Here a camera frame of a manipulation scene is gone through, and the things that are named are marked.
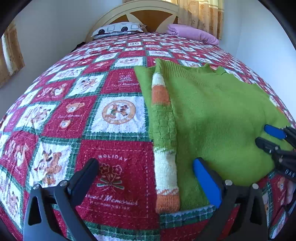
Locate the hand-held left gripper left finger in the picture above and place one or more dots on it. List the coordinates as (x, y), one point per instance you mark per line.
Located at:
(89, 170)

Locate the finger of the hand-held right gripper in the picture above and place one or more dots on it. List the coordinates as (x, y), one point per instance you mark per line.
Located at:
(264, 143)
(274, 131)

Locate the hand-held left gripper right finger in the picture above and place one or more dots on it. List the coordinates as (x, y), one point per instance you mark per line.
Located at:
(207, 183)

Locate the green orange striped knit sweater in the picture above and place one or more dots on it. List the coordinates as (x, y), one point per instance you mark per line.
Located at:
(215, 111)

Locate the red checked printed blanket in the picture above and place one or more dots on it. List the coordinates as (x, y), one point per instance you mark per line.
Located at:
(81, 111)

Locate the dark bag beside bed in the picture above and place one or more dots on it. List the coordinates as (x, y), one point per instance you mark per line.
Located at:
(78, 45)

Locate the pink pillow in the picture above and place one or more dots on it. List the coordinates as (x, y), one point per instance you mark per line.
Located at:
(194, 33)

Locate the wide yellow patterned curtain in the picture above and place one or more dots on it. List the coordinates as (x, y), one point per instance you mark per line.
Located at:
(203, 16)

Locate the narrow yellow patterned curtain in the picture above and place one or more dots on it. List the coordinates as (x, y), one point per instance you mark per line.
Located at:
(10, 55)

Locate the white pillow with dark dots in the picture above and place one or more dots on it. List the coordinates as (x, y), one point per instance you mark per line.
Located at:
(115, 29)

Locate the cream and brown bed headboard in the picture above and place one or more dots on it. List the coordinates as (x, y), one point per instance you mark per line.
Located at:
(143, 15)

